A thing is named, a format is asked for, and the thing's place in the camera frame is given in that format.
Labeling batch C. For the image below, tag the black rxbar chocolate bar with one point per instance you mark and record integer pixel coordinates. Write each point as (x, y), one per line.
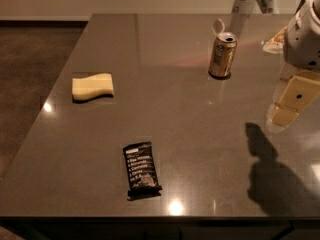
(141, 170)

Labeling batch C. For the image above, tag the orange soda can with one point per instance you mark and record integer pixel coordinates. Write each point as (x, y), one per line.
(223, 53)

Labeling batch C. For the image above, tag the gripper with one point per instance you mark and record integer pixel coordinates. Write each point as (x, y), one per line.
(302, 39)

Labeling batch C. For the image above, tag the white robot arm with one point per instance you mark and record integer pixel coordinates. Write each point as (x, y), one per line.
(301, 46)

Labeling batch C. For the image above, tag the yellow sponge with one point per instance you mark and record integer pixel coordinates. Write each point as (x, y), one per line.
(90, 87)

